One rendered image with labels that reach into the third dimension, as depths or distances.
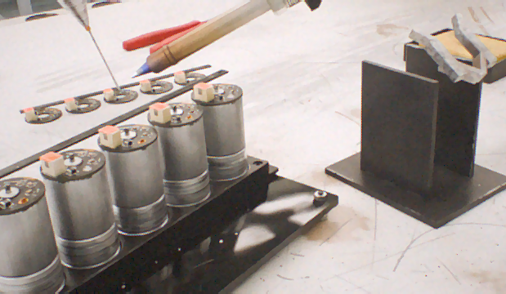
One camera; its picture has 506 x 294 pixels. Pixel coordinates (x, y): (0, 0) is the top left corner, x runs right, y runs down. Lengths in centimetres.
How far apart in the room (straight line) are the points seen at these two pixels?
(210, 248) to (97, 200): 6
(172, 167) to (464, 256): 13
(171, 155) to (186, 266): 5
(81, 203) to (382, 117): 16
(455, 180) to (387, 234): 6
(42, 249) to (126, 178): 5
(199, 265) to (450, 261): 11
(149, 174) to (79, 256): 4
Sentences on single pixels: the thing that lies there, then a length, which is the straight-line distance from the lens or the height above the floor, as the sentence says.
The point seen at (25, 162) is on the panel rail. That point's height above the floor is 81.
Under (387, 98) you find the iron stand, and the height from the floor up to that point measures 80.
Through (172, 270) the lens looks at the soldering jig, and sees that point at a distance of 29.
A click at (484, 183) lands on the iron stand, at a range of 36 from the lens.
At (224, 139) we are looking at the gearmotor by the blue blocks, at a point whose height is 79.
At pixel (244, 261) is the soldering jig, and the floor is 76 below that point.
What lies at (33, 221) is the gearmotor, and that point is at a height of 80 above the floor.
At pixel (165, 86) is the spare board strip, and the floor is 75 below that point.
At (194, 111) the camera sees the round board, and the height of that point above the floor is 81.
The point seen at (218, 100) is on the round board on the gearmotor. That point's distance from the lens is 31.
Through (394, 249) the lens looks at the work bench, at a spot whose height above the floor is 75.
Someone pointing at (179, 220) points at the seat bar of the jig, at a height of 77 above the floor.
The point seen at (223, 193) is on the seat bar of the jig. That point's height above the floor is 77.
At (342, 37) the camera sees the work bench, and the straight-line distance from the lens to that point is 60.
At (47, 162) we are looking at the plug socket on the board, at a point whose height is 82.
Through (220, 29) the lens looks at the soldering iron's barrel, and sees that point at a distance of 26.
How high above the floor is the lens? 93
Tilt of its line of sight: 26 degrees down
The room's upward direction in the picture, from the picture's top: 4 degrees counter-clockwise
